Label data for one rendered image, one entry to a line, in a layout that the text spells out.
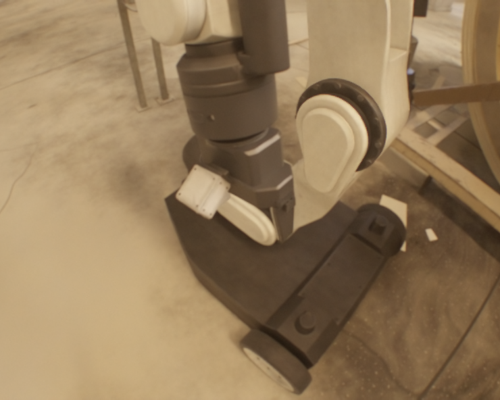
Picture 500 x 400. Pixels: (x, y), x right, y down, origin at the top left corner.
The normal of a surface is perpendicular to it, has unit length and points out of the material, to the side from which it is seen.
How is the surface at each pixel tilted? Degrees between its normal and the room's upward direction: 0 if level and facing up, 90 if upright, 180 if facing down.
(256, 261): 0
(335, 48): 90
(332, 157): 90
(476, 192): 0
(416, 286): 0
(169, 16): 90
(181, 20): 102
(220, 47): 81
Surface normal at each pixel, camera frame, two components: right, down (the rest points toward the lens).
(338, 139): -0.67, 0.55
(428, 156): 0.04, -0.65
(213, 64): -0.14, -0.04
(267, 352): -0.15, -0.73
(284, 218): 0.74, 0.39
